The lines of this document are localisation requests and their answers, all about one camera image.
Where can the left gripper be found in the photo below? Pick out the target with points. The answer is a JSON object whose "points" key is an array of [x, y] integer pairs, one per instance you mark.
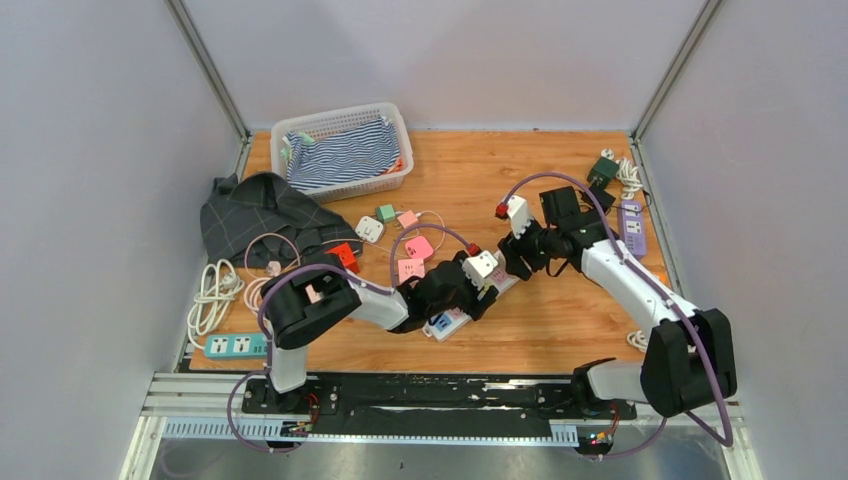
{"points": [[474, 306]]}

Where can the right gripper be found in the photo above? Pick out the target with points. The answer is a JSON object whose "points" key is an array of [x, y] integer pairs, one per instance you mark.
{"points": [[512, 248]]}

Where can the white long power strip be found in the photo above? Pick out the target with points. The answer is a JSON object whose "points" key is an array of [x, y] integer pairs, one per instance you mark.
{"points": [[440, 327]]}

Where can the light pink cube plug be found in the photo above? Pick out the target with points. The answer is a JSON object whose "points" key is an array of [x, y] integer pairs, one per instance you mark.
{"points": [[410, 267]]}

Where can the white plug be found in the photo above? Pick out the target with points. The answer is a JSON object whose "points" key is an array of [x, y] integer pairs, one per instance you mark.
{"points": [[369, 229]]}

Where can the red plug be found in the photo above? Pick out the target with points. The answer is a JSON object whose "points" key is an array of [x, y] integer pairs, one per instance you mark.
{"points": [[346, 255]]}

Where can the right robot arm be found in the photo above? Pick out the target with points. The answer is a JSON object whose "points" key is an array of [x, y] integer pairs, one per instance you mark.
{"points": [[689, 361]]}

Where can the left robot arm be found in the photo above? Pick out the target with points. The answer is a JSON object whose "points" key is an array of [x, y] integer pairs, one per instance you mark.
{"points": [[300, 306]]}

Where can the black adapter at right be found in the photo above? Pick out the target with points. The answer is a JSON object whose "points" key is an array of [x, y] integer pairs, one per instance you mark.
{"points": [[603, 199]]}

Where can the purple power strip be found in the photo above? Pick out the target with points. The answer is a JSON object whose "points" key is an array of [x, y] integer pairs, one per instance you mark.
{"points": [[632, 227]]}

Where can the dark green adapter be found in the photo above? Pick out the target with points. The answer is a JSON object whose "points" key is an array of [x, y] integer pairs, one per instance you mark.
{"points": [[603, 172]]}

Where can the green small charger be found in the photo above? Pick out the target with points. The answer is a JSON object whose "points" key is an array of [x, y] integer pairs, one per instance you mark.
{"points": [[385, 213]]}

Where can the white plastic basket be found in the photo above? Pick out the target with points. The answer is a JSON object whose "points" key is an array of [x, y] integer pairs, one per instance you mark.
{"points": [[324, 124]]}

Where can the striped cloth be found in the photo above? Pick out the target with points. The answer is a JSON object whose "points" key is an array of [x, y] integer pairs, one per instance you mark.
{"points": [[366, 151]]}

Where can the dark grey plaid cloth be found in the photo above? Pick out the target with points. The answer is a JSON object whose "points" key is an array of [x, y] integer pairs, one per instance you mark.
{"points": [[262, 218]]}

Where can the teal power strip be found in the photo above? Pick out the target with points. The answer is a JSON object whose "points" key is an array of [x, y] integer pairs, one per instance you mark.
{"points": [[236, 346]]}

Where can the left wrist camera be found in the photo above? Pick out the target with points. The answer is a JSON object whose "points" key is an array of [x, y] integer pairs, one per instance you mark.
{"points": [[479, 267]]}

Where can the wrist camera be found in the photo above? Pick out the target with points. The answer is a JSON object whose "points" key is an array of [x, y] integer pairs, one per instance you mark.
{"points": [[519, 216], [479, 267]]}

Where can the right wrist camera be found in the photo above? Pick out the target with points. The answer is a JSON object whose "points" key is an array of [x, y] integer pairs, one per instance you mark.
{"points": [[519, 216]]}

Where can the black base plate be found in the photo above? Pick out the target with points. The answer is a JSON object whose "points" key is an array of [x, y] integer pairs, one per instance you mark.
{"points": [[441, 405]]}

